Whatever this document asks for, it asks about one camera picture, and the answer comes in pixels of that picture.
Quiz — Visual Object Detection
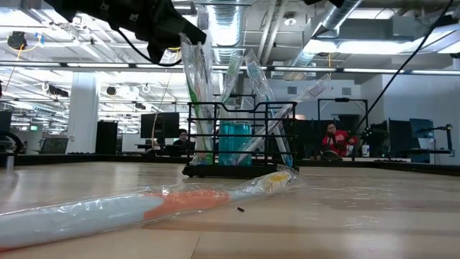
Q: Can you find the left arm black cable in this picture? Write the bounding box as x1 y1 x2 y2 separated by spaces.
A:
116 29 183 68

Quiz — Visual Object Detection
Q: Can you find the dark laptop screen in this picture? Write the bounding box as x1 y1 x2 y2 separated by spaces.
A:
39 137 69 155

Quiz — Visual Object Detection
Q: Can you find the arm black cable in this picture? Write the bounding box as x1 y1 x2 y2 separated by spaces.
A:
116 29 183 68
353 0 456 133

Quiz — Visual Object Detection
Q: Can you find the blue partition panel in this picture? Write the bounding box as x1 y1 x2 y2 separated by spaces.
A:
409 117 435 163

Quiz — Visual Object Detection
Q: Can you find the black rig frame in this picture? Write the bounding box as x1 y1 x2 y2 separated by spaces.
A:
318 97 369 125

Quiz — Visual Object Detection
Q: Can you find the orange toothbrush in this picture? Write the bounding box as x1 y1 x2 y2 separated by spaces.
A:
0 168 306 253

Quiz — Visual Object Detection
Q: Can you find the black curved cable loop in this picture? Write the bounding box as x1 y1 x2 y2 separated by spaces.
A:
0 129 26 156

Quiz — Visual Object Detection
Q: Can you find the person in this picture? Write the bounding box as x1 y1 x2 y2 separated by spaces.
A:
321 122 359 161
172 128 197 155

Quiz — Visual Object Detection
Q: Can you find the grey-bristled toothbrush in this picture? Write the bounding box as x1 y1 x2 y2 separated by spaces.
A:
235 73 334 166

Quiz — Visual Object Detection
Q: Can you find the silver ventilation duct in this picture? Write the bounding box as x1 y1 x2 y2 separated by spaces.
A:
287 0 364 69
206 3 249 65

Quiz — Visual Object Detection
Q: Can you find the black wire rack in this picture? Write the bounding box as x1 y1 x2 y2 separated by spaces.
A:
181 94 300 180

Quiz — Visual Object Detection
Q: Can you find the yellow hanging cord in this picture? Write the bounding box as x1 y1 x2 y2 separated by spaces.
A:
326 53 334 91

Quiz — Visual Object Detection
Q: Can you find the white building column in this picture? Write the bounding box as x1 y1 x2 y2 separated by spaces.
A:
66 71 101 155

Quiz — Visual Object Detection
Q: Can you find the blue mouthwash bottle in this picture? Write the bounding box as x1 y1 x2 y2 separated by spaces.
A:
218 121 253 167

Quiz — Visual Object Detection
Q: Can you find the black cabinet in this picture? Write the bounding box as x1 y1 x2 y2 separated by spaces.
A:
95 120 119 155

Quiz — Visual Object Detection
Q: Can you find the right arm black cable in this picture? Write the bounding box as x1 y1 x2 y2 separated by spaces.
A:
353 0 456 133

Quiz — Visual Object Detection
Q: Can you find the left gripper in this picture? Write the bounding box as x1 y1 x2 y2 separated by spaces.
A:
107 0 208 64

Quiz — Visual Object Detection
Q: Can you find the black ceiling device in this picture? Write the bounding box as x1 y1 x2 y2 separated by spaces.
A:
6 30 28 50

